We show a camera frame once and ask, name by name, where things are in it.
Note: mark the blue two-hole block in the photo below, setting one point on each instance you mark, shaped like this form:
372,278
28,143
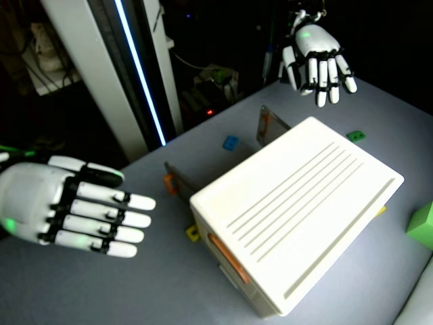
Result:
231,142

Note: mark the transparent toy oven door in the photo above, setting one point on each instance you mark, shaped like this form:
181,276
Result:
270,127
179,184

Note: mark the yellow two-hole block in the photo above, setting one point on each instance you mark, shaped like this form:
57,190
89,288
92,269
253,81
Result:
193,233
381,210

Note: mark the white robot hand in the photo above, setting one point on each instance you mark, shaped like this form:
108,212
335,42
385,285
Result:
316,40
30,193

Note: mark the white column with light strip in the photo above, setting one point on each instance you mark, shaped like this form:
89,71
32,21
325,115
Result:
98,74

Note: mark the green plug adapter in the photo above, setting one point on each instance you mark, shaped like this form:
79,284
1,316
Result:
220,74

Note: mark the small green foam cube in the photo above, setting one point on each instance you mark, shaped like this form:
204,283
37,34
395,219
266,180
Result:
356,135

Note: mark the large green foam cube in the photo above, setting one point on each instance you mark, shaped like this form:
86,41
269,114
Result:
423,225

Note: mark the white ribbed box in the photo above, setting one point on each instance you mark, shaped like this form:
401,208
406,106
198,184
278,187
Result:
297,210

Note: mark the black device with red light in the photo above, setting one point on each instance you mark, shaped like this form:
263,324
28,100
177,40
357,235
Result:
203,106

